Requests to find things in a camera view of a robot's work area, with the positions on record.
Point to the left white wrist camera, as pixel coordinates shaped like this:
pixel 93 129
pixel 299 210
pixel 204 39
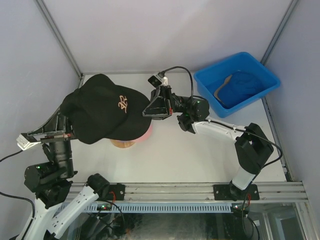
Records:
pixel 26 142

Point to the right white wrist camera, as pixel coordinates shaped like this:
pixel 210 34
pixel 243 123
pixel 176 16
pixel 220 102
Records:
pixel 158 79

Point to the black baseball cap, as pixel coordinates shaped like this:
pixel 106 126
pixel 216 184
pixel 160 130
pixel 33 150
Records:
pixel 101 109

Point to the blue plastic bin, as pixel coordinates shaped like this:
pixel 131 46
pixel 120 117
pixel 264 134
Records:
pixel 210 78

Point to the aluminium front rail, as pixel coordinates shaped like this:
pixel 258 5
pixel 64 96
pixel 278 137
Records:
pixel 269 192

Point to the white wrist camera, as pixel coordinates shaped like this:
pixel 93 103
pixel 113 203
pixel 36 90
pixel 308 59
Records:
pixel 158 79
pixel 26 142

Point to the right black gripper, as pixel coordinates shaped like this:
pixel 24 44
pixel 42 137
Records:
pixel 160 108

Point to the pink baseball cap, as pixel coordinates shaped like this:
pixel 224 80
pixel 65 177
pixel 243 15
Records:
pixel 145 136

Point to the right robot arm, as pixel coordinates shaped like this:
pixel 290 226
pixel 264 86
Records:
pixel 252 147

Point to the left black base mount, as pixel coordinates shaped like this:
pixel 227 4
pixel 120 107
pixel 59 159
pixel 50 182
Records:
pixel 116 192

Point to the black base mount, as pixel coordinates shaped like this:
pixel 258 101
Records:
pixel 222 192
pixel 116 192

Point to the perforated cable tray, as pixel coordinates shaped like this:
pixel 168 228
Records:
pixel 151 208

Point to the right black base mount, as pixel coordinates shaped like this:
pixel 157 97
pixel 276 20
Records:
pixel 222 192

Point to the wooden hat stand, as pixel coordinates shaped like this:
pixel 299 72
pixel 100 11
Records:
pixel 122 144

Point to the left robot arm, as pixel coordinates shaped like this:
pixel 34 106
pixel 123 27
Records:
pixel 51 181

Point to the blue baseball cap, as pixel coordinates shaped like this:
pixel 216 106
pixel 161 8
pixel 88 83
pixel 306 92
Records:
pixel 236 88

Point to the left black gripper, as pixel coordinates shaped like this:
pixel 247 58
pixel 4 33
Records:
pixel 59 124

